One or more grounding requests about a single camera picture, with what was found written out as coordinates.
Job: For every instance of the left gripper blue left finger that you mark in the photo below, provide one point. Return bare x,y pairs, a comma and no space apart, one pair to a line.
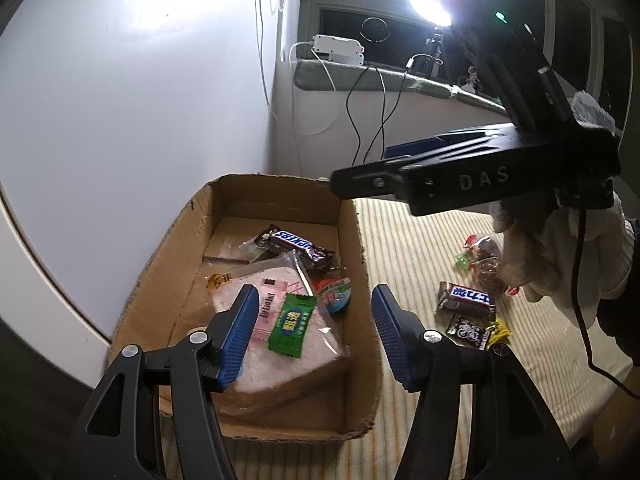
241,319

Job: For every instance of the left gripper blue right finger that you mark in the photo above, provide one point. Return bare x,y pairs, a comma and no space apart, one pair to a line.
401,333

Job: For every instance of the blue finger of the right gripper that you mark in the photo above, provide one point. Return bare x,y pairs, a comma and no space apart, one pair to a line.
375,179

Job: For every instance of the snickers bar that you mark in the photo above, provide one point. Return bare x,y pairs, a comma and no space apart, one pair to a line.
466,301
278,241

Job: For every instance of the black patterned candy packet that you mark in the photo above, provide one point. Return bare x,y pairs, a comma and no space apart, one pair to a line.
469,331

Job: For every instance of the yellow candy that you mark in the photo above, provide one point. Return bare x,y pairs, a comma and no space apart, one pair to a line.
497,331

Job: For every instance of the clear bag dark red pastry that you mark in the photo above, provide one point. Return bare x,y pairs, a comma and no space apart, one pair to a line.
486,275

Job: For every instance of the red-edged bag dark snack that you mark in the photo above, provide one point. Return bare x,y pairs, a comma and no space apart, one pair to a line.
479,247

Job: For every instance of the right hand white glove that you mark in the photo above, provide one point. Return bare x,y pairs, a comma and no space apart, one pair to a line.
539,245

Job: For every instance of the packaged white bread slice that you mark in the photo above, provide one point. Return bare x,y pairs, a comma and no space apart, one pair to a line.
264,372

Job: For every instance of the green candy packet in box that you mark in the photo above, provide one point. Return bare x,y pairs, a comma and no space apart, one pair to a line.
288,333

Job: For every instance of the small round jelly cup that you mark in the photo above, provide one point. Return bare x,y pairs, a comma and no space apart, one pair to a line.
333,294

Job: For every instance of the brown cardboard box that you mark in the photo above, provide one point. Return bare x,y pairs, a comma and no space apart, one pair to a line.
166,350

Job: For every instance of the striped beige mat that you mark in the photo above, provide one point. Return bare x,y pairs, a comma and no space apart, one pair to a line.
501,413

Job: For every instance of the snickers bar in box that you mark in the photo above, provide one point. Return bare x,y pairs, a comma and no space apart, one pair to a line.
278,241

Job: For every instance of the small green wrapped candy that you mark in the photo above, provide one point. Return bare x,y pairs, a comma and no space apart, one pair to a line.
464,260

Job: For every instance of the white power strip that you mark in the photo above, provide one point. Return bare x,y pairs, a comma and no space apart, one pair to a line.
338,49

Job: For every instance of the black tripod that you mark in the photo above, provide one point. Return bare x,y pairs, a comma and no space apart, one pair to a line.
433,64

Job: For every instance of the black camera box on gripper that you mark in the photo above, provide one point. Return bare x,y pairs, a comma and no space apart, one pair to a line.
507,55

